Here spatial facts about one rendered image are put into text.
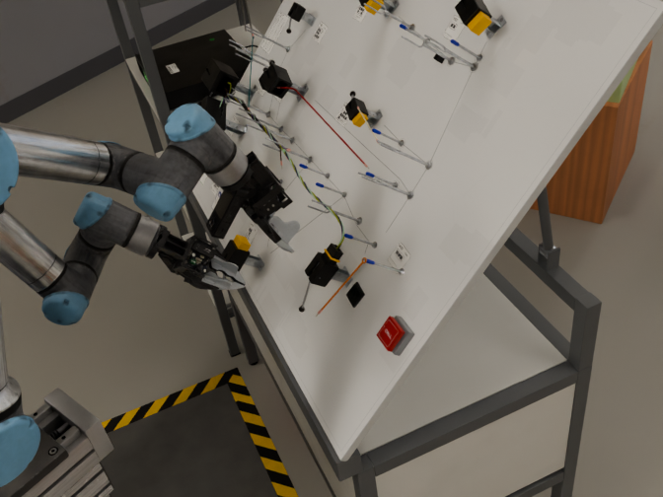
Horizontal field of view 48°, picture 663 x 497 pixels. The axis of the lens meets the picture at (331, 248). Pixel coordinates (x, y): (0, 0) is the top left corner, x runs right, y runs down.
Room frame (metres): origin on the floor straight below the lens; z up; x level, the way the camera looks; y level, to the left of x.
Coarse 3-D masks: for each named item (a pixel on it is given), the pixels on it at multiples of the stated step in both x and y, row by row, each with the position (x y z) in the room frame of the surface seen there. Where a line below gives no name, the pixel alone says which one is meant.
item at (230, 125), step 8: (208, 96) 1.90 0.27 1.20; (200, 104) 1.91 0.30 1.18; (208, 104) 1.88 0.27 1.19; (216, 104) 1.89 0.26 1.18; (208, 112) 1.85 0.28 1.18; (216, 112) 1.87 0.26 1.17; (224, 112) 1.88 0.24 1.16; (216, 120) 1.85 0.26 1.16; (224, 120) 1.86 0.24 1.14; (224, 128) 1.84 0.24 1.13; (232, 128) 1.90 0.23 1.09; (240, 128) 1.90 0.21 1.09; (240, 136) 1.90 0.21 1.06
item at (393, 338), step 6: (390, 318) 1.02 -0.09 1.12; (384, 324) 1.02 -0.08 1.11; (390, 324) 1.01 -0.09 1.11; (396, 324) 1.00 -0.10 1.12; (384, 330) 1.01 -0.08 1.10; (390, 330) 1.00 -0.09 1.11; (396, 330) 0.99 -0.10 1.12; (402, 330) 0.99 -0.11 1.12; (378, 336) 1.01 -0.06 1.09; (384, 336) 1.00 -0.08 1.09; (390, 336) 0.99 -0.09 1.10; (396, 336) 0.98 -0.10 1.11; (402, 336) 0.98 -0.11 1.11; (384, 342) 0.99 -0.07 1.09; (390, 342) 0.98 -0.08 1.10; (396, 342) 0.98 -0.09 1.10; (390, 348) 0.98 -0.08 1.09
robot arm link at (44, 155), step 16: (16, 128) 1.01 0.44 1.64; (16, 144) 0.99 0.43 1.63; (32, 144) 1.00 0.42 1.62; (48, 144) 1.03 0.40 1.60; (64, 144) 1.05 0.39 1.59; (80, 144) 1.07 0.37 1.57; (96, 144) 1.10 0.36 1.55; (112, 144) 1.14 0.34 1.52; (32, 160) 0.99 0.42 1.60; (48, 160) 1.01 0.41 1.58; (64, 160) 1.03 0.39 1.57; (80, 160) 1.05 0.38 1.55; (96, 160) 1.07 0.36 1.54; (112, 160) 1.10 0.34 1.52; (32, 176) 1.00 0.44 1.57; (48, 176) 1.02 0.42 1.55; (64, 176) 1.03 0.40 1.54; (80, 176) 1.05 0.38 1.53; (96, 176) 1.07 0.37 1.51; (112, 176) 1.09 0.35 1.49
